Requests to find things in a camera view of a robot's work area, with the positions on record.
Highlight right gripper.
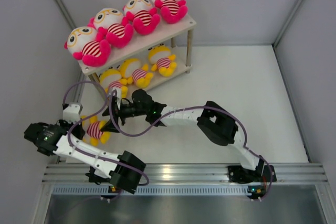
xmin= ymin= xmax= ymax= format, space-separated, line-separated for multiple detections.
xmin=102 ymin=100 xmax=148 ymax=134

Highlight yellow plush toy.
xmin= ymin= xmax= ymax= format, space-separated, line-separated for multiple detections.
xmin=81 ymin=115 xmax=111 ymax=146
xmin=99 ymin=68 xmax=128 ymax=98

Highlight yellow plush toy floor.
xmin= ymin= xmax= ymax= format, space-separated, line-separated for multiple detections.
xmin=119 ymin=58 xmax=154 ymax=89

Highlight pink plush toy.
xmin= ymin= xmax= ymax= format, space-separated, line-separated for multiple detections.
xmin=122 ymin=0 xmax=160 ymax=35
xmin=151 ymin=0 xmax=188 ymax=24
xmin=88 ymin=8 xmax=134 ymax=48
xmin=64 ymin=26 xmax=111 ymax=67

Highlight yellow plush toy corner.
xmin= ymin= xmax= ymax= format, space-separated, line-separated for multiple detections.
xmin=148 ymin=44 xmax=177 ymax=77

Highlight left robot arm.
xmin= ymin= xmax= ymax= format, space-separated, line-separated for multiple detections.
xmin=24 ymin=122 xmax=149 ymax=194

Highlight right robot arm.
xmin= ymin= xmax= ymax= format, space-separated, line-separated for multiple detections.
xmin=101 ymin=89 xmax=277 ymax=184

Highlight yellow plush toy on shelf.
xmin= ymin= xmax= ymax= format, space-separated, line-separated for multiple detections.
xmin=99 ymin=68 xmax=128 ymax=98

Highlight white two-tier shelf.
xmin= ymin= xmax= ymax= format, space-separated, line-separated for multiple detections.
xmin=78 ymin=14 xmax=196 ymax=90

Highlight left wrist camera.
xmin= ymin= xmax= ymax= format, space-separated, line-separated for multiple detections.
xmin=62 ymin=103 xmax=83 ymax=123

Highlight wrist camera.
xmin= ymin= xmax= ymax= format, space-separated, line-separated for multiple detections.
xmin=62 ymin=103 xmax=83 ymax=123
xmin=108 ymin=87 xmax=122 ymax=108

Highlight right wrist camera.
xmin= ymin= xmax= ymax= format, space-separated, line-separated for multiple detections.
xmin=108 ymin=87 xmax=122 ymax=108

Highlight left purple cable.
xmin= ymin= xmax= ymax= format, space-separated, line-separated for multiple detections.
xmin=62 ymin=81 xmax=150 ymax=204

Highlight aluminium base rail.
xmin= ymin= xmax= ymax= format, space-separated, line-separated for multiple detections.
xmin=42 ymin=163 xmax=328 ymax=196

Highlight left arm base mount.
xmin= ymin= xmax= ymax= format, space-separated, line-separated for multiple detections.
xmin=85 ymin=165 xmax=141 ymax=187

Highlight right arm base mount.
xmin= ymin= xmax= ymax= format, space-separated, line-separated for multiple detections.
xmin=228 ymin=165 xmax=277 ymax=184

